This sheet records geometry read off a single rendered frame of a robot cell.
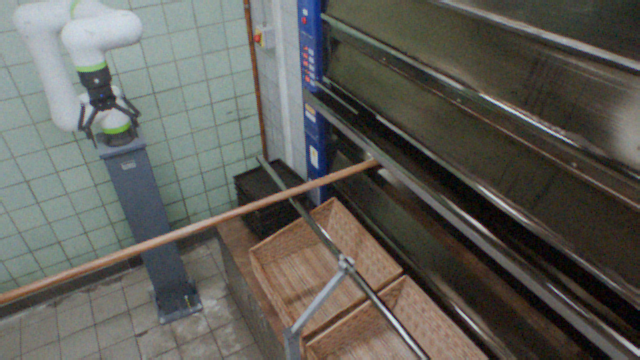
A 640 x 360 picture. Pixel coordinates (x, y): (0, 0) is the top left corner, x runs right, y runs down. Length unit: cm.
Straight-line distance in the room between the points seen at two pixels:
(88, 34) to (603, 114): 133
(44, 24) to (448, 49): 137
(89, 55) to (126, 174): 86
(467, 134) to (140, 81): 182
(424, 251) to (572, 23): 98
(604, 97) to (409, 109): 65
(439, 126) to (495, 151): 21
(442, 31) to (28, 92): 199
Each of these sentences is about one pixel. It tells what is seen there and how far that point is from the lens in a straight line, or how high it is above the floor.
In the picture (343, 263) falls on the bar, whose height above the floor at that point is 117.
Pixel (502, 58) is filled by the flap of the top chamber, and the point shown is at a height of 182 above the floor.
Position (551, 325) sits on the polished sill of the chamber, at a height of 117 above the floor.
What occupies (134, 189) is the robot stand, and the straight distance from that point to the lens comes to 231.
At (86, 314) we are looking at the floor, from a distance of 320.
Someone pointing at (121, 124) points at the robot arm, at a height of 130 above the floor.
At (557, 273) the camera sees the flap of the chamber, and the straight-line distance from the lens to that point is 126.
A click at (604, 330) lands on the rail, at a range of 114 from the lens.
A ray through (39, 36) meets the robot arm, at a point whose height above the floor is 175.
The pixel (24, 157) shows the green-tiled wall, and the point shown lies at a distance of 279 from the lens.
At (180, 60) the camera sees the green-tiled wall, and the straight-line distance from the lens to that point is 266.
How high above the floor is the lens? 227
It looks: 37 degrees down
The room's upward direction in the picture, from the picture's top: 3 degrees counter-clockwise
